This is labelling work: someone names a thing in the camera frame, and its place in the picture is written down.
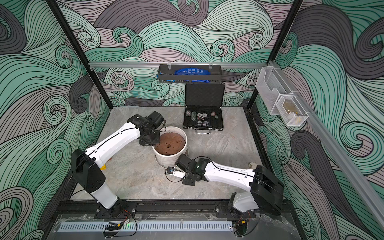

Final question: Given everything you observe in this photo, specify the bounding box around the white ceramic pot with mud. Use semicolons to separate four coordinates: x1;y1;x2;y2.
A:
152;127;189;169

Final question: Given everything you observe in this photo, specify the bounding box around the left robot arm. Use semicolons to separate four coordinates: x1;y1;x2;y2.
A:
71;111;166;210

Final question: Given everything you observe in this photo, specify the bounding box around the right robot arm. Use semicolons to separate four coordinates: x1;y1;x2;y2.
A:
166;154;284;215

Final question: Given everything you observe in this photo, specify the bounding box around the black poker chip case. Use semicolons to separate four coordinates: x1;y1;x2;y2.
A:
183;83;225;135

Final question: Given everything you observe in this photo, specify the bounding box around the small beige block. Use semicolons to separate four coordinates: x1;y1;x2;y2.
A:
249;162;257;169

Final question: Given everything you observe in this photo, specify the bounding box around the blue item on shelf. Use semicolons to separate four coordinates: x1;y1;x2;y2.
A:
174;68;211;76

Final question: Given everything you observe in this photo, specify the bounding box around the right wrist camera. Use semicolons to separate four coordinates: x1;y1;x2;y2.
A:
166;167;186;179

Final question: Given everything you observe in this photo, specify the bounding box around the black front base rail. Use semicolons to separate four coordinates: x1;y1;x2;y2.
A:
56;199;296;214

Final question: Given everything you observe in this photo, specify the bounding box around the white perforated cable duct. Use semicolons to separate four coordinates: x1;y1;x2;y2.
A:
57;221;233;233

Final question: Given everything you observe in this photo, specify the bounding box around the aluminium wall rail back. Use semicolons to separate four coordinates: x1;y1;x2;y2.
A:
89;61;267;69

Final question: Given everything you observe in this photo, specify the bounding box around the aluminium wall rail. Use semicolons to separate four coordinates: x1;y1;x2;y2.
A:
89;61;267;69
268;61;384;229

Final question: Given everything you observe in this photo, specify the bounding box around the small clear wall bin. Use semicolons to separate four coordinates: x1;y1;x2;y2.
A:
276;95;309;127

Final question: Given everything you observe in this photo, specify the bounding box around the large clear wall bin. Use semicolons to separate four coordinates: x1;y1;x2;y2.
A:
256;66;293;116

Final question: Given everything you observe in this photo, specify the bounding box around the aluminium wall rail right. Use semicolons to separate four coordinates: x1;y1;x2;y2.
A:
268;61;384;229

